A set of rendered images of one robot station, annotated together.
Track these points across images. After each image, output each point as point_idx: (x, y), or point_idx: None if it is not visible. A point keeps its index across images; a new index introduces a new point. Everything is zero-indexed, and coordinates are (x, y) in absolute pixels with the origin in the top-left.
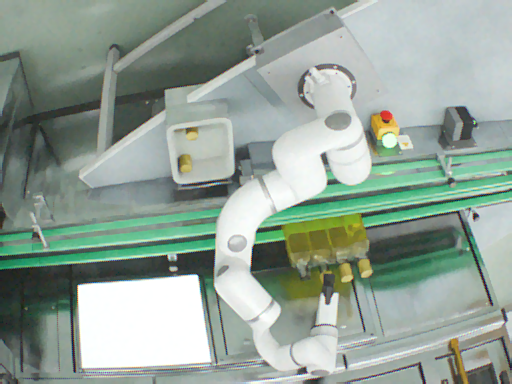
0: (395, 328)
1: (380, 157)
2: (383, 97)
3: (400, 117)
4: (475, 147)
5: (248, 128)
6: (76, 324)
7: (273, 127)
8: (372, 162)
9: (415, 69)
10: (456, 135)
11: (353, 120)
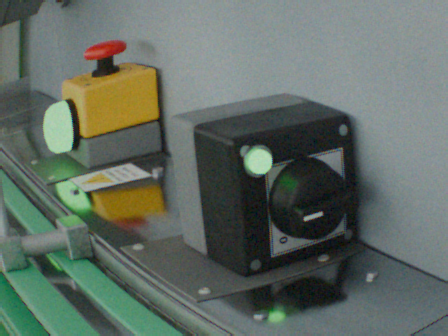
0: None
1: (26, 165)
2: (145, 4)
3: (183, 105)
4: (185, 295)
5: (39, 51)
6: None
7: (51, 60)
8: (15, 170)
9: None
10: (186, 210)
11: None
